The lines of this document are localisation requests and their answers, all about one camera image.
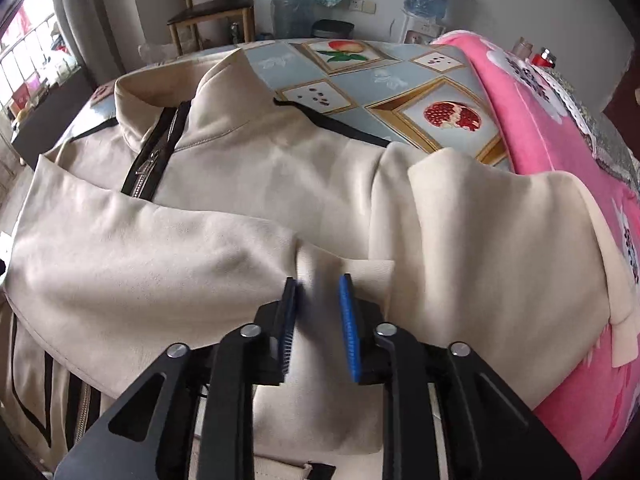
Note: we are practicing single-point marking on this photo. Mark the grey curtain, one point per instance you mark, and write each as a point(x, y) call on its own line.
point(95, 15)

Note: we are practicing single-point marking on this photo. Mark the barred window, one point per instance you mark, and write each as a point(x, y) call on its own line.
point(35, 55)

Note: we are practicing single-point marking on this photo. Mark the white lace cloth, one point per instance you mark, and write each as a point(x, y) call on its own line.
point(595, 125)

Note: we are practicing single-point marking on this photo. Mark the pink printed blanket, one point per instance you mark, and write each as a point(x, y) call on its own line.
point(540, 140)

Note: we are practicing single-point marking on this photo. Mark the small green bottle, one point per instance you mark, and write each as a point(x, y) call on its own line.
point(234, 32)

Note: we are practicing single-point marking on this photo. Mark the dark cabinet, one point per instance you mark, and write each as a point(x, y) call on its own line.
point(50, 110)

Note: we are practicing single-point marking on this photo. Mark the red lighter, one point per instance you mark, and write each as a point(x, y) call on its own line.
point(545, 59)

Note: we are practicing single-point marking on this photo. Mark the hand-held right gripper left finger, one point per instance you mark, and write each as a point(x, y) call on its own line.
point(288, 332)

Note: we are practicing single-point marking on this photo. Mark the clear empty water jug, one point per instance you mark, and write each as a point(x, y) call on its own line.
point(292, 15)

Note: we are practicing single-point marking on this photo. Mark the fruit print tablecloth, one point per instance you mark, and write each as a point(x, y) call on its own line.
point(380, 85)

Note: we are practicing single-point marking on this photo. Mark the small metal-capped bottle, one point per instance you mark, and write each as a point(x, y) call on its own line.
point(521, 47)

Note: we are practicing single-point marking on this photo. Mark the wall socket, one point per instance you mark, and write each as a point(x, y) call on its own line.
point(362, 6)

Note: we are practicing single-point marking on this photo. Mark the beige zip jacket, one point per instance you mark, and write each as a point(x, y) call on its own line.
point(225, 240)

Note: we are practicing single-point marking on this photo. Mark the wooden chair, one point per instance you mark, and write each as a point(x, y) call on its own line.
point(210, 10)

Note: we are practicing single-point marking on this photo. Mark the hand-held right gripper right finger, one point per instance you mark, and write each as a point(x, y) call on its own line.
point(350, 332)

